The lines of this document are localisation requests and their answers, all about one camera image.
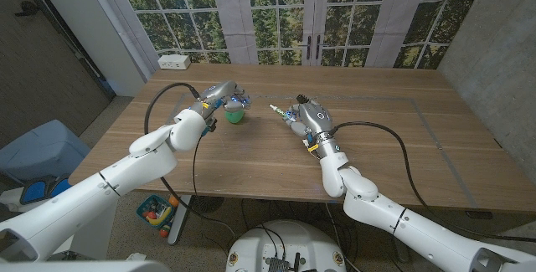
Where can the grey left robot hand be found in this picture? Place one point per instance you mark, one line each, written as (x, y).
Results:
(222, 94)

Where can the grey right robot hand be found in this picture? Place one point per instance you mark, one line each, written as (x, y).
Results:
(316, 121)

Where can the white green marker body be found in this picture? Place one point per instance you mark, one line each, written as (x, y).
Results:
(278, 110)

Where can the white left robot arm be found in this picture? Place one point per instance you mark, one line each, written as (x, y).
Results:
(104, 184)

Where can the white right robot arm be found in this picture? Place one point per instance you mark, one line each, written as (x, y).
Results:
(419, 230)

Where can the green ball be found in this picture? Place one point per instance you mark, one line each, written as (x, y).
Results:
(234, 117)

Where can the white power strip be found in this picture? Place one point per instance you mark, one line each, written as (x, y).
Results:
(173, 61)

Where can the printed window backdrop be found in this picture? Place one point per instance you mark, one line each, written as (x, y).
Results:
(268, 16)

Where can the black round fan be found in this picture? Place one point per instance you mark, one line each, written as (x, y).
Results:
(207, 204)

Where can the white robot torso base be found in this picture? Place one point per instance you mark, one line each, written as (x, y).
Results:
(289, 242)

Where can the white table leg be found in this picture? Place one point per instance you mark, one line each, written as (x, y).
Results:
(180, 217)

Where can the basket of colourful toys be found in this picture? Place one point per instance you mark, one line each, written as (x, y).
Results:
(155, 215)

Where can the blue plastic bin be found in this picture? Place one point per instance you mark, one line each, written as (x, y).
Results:
(42, 150)

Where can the blue black foot pedal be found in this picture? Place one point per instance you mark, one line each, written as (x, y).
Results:
(35, 190)

